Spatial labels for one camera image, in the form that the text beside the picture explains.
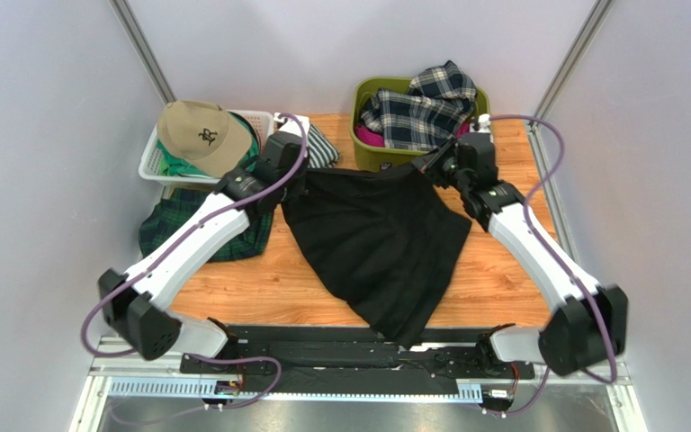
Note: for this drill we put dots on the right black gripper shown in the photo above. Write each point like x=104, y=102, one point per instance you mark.
x=436, y=160

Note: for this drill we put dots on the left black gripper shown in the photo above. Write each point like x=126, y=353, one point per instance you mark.
x=301, y=185

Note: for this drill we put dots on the grey white plaid skirt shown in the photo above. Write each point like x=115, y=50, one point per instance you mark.
x=434, y=107

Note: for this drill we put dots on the black garment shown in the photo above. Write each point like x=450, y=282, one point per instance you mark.
x=385, y=243

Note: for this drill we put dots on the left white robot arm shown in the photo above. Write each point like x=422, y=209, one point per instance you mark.
x=136, y=303

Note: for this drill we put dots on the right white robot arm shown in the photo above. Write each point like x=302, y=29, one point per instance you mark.
x=588, y=321

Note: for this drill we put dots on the striped folded cloth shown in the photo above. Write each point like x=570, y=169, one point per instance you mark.
x=321, y=152

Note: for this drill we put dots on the pink garment in tub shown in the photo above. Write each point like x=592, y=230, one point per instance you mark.
x=374, y=139

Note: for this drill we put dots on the beige baseball cap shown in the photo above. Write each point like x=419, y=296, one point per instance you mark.
x=205, y=135

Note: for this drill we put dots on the green garment in basket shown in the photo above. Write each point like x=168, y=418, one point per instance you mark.
x=174, y=166

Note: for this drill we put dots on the white plastic basket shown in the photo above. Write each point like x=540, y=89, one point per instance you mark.
x=152, y=156

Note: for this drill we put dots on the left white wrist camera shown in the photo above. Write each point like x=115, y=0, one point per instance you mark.
x=285, y=124

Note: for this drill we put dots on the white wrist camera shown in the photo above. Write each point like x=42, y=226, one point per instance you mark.
x=480, y=124
x=285, y=124

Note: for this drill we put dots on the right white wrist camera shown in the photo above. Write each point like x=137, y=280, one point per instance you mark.
x=480, y=124

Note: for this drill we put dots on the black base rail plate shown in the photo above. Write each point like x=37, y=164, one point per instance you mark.
x=352, y=361

